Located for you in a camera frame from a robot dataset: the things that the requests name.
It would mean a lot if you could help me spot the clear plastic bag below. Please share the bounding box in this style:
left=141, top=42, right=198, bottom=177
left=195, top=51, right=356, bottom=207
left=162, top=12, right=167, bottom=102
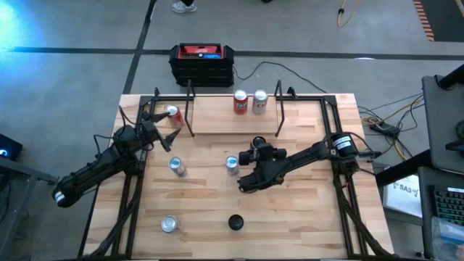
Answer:
left=431, top=216, right=464, bottom=260

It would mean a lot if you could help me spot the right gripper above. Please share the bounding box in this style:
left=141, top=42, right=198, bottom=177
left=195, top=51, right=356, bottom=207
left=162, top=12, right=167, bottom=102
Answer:
left=237, top=147, right=289, bottom=194

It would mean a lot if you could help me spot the blue silver Red Bull can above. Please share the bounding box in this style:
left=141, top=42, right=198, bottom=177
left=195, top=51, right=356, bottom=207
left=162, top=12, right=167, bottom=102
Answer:
left=225, top=155, right=240, bottom=178
left=168, top=156, right=189, bottom=178

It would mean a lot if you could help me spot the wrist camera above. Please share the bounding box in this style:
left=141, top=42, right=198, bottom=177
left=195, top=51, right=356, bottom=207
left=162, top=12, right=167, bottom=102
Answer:
left=140, top=120, right=157, bottom=137
left=253, top=142, right=276, bottom=160

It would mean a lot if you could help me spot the black power strip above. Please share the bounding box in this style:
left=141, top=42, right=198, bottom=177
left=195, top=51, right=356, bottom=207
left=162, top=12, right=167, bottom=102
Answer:
left=369, top=121, right=402, bottom=138

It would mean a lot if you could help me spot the black power cable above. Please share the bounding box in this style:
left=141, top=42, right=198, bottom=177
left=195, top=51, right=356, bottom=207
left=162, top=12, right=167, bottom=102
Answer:
left=231, top=60, right=329, bottom=94

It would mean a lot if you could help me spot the backlit keyboard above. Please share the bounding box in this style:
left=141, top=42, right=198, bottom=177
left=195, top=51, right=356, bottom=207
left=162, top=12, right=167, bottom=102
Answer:
left=431, top=185, right=464, bottom=226

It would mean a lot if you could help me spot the person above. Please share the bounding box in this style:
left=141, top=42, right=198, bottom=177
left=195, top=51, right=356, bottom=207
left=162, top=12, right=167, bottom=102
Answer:
left=170, top=0, right=199, bottom=15

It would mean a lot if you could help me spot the red soda can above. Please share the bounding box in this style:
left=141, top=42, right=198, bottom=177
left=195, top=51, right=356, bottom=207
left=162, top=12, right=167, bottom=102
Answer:
left=165, top=104, right=186, bottom=129

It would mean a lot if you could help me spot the grey metal stand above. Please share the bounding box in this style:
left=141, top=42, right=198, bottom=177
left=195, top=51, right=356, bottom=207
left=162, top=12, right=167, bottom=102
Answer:
left=0, top=156, right=59, bottom=260

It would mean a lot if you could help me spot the Fanta strawberry can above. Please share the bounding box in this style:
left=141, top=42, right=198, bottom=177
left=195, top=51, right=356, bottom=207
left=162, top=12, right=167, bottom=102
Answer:
left=233, top=88, right=249, bottom=116

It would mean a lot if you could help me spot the dark desk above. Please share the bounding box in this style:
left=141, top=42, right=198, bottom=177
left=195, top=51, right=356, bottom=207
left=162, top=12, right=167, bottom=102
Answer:
left=418, top=165, right=464, bottom=260

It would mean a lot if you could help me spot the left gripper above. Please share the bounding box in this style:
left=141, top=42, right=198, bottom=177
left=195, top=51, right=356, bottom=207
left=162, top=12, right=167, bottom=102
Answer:
left=115, top=110, right=182, bottom=153

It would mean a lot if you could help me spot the black pole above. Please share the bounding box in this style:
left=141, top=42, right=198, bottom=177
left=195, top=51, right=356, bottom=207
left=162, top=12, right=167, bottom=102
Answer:
left=436, top=64, right=464, bottom=91

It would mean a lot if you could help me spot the grey side table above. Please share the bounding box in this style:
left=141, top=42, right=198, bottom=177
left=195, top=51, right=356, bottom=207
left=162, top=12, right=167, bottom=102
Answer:
left=421, top=74, right=464, bottom=175

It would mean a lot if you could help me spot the black device blue light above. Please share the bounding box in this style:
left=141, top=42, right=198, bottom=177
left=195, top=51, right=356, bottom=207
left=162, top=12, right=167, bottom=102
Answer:
left=0, top=133, right=23, bottom=162

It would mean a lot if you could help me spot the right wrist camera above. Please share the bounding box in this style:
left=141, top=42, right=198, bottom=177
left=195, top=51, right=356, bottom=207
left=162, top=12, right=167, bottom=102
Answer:
left=253, top=142, right=276, bottom=160

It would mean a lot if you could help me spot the red black power station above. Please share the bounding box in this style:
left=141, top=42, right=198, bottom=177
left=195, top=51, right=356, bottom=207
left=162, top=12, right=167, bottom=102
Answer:
left=168, top=42, right=236, bottom=88

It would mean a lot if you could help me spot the wooden shelf black metal frame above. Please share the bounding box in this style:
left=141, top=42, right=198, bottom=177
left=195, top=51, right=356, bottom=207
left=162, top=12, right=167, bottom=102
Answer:
left=183, top=78, right=286, bottom=138

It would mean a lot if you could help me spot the yellow cable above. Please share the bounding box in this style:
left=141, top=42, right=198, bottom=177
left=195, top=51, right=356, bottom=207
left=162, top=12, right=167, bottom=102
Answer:
left=336, top=0, right=360, bottom=28
left=360, top=94, right=425, bottom=162

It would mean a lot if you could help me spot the silver Diet Coke can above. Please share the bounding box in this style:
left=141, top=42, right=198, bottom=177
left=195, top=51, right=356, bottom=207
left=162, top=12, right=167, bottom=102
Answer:
left=252, top=88, right=270, bottom=116
left=160, top=215, right=183, bottom=234

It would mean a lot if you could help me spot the black aluminium table frame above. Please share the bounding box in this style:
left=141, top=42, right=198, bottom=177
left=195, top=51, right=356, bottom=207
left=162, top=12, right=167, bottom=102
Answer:
left=78, top=86, right=394, bottom=260

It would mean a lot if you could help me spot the white paper sheet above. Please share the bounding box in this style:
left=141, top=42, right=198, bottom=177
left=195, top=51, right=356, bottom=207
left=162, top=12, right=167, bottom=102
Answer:
left=383, top=175, right=423, bottom=218

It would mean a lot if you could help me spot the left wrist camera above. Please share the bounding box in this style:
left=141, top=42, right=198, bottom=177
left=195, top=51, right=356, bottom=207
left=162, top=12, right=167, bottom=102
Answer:
left=140, top=120, right=157, bottom=137

